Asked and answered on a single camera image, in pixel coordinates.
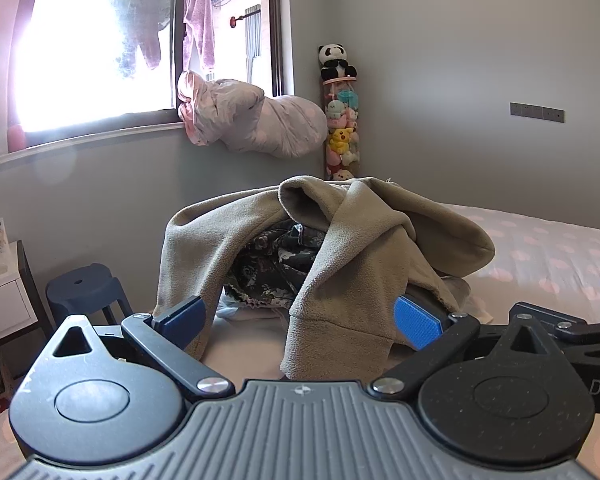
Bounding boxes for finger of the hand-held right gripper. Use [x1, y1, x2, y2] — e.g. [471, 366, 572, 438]
[511, 302, 600, 356]

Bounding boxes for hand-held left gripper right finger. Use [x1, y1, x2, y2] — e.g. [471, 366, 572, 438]
[370, 296, 567, 402]

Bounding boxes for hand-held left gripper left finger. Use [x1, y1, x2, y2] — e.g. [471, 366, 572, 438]
[42, 296, 236, 402]

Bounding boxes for beige fleece hoodie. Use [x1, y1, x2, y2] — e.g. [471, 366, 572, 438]
[152, 175, 497, 380]

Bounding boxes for white cloth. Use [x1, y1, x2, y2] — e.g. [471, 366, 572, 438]
[215, 290, 293, 322]

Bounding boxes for bed with pink dotted sheet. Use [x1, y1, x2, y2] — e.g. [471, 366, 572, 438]
[0, 202, 600, 480]

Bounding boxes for dark floral garment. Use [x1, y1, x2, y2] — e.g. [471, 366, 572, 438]
[224, 220, 328, 311]

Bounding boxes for blue plastic stool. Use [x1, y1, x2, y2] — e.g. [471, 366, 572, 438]
[46, 262, 133, 331]

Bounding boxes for white nightstand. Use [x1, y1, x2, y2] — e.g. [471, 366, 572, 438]
[0, 240, 56, 348]

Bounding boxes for white window sill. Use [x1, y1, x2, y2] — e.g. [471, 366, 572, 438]
[0, 121, 191, 169]

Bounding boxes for clear tube of plush toys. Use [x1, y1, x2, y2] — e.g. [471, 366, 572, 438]
[322, 76, 363, 182]

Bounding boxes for rolled pale pink duvet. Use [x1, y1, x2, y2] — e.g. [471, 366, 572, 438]
[176, 70, 328, 158]

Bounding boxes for panda plush toy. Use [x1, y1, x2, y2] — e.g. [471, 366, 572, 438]
[317, 42, 358, 81]

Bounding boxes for grey striped cloth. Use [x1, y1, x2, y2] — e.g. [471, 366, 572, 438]
[244, 5, 264, 86]

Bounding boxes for hanging purple pants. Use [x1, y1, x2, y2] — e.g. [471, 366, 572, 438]
[182, 0, 216, 73]

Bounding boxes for hanging purple garment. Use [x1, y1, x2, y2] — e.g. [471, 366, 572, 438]
[115, 0, 173, 78]

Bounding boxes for grey wall socket panel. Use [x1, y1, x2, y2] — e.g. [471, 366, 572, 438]
[510, 102, 565, 123]

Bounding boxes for window with dark frame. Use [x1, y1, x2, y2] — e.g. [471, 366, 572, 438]
[5, 0, 287, 153]

